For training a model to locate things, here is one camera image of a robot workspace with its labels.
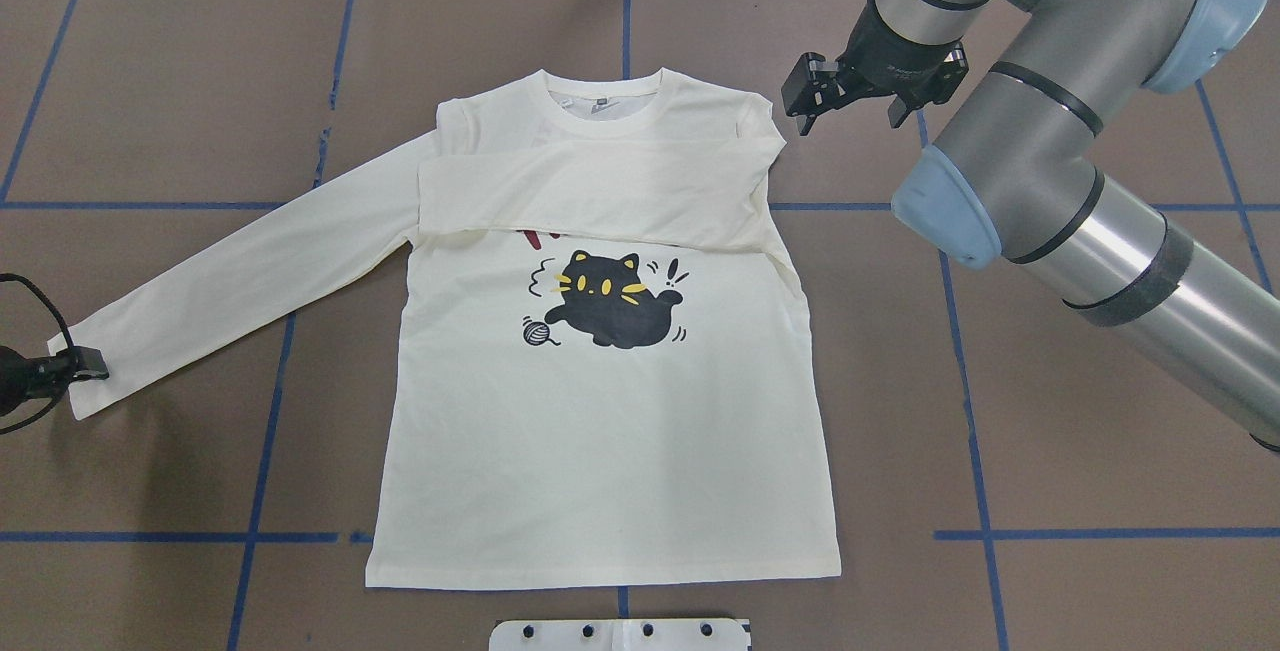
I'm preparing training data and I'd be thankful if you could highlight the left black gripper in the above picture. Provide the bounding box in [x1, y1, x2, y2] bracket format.
[1, 347, 110, 417]

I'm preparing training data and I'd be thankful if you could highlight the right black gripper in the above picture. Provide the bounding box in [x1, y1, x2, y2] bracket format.
[782, 6, 969, 137]

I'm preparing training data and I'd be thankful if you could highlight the cream long sleeve cat shirt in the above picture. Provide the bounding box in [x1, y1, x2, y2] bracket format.
[69, 69, 842, 591]

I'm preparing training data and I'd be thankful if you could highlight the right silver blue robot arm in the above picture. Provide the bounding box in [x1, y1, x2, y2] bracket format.
[781, 0, 1279, 451]

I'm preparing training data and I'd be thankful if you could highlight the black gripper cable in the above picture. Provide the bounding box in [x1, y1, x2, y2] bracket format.
[0, 272, 73, 434]

